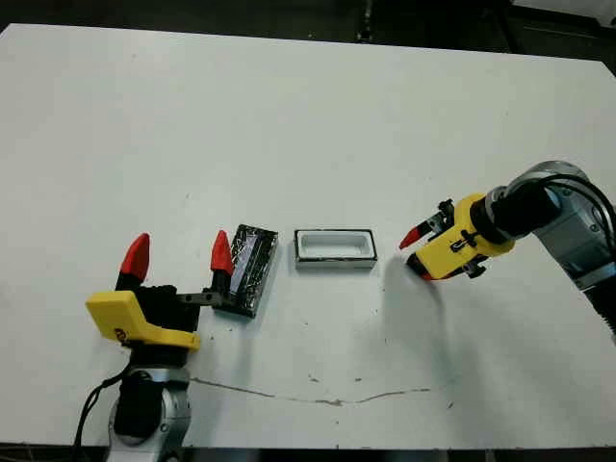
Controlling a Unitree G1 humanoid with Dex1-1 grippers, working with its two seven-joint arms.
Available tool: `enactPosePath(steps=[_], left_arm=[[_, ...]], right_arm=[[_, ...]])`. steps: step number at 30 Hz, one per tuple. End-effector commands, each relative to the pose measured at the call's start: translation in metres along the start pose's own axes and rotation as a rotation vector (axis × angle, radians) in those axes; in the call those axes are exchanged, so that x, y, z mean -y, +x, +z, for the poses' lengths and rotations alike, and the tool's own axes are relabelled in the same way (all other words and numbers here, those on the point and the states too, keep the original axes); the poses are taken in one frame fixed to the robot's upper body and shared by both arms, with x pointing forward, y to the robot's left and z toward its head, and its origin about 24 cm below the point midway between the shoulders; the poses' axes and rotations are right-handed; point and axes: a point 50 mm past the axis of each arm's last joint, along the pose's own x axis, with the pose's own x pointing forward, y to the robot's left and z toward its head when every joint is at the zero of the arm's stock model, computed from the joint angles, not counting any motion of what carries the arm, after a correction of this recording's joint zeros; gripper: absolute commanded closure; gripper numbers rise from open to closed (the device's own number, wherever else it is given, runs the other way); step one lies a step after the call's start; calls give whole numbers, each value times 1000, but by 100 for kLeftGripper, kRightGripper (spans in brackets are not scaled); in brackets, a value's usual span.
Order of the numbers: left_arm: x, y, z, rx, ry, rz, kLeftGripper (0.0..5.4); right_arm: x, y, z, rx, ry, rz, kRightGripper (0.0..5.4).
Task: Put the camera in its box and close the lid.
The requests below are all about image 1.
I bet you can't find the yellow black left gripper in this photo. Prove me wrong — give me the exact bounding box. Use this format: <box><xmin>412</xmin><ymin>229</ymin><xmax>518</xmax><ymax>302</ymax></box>
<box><xmin>85</xmin><ymin>229</ymin><xmax>236</xmax><ymax>353</ymax></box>

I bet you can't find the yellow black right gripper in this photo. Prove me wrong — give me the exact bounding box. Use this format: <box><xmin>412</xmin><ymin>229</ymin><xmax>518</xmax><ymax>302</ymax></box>
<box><xmin>398</xmin><ymin>192</ymin><xmax>516</xmax><ymax>283</ymax></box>

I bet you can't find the box base with white insert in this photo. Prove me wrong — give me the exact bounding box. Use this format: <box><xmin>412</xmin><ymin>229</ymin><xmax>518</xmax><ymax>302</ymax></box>
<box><xmin>293</xmin><ymin>227</ymin><xmax>378</xmax><ymax>271</ymax></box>

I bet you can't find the white side table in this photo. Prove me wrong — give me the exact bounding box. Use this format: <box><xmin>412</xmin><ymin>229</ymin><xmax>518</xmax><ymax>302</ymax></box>
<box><xmin>510</xmin><ymin>0</ymin><xmax>616</xmax><ymax>24</ymax></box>

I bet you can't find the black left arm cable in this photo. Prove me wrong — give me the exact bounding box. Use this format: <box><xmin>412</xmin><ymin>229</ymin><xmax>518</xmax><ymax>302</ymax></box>
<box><xmin>71</xmin><ymin>372</ymin><xmax>132</xmax><ymax>462</ymax></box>

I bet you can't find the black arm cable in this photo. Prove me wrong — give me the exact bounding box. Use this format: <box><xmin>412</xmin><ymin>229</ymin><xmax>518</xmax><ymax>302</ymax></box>
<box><xmin>71</xmin><ymin>372</ymin><xmax>132</xmax><ymax>462</ymax></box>
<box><xmin>542</xmin><ymin>172</ymin><xmax>616</xmax><ymax>244</ymax></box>

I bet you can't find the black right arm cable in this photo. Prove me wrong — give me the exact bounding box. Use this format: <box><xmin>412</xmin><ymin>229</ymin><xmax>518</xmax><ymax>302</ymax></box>
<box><xmin>542</xmin><ymin>172</ymin><xmax>616</xmax><ymax>244</ymax></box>

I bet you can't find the grey metal floor post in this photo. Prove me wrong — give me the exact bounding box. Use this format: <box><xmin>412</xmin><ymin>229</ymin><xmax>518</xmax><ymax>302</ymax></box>
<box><xmin>357</xmin><ymin>0</ymin><xmax>375</xmax><ymax>43</ymax></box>

